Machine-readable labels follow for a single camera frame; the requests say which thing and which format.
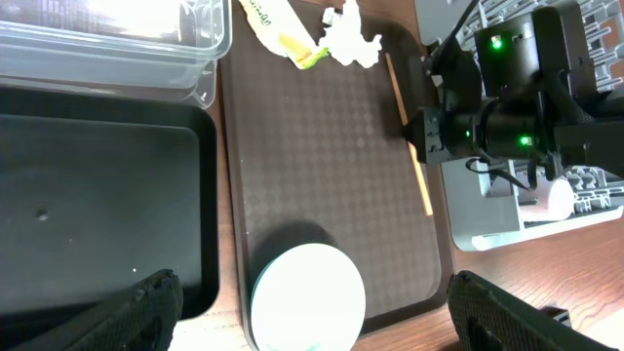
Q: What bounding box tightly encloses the yellow green snack wrapper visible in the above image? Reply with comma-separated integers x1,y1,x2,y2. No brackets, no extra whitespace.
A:
239,0,329,70

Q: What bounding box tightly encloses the crumpled white tissue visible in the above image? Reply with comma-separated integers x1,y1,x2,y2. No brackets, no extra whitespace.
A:
318,0,382,68

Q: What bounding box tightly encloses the brown plastic serving tray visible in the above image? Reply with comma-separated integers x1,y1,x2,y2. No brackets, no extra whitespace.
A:
220,3,454,334

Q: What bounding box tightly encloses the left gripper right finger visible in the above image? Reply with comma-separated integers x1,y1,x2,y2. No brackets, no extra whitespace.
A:
447,270,612,351

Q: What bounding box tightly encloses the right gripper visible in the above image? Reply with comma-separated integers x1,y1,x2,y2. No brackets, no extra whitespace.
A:
403,107,481,164

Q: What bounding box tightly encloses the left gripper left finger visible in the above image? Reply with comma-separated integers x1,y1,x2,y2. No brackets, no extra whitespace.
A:
15,269,183,351

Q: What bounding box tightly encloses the light blue bowl with rice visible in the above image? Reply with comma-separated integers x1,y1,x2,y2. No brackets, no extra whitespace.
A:
250,243,367,351

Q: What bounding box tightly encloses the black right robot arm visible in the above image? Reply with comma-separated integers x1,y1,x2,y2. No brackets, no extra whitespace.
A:
404,1,623,179

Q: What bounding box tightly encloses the wooden chopstick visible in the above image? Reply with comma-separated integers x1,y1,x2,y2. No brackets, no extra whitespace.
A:
384,53,433,216

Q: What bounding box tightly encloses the grey dishwasher rack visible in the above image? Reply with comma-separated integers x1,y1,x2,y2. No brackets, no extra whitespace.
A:
405,1,623,252

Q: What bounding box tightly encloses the clear plastic bin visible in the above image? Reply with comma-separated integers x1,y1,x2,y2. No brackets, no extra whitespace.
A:
1,0,232,108

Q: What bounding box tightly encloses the pink plastic cup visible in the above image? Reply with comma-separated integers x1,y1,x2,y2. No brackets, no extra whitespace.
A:
518,176,574,222

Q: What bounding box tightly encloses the black plastic bin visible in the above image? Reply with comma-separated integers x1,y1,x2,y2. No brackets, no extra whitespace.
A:
1,88,219,346

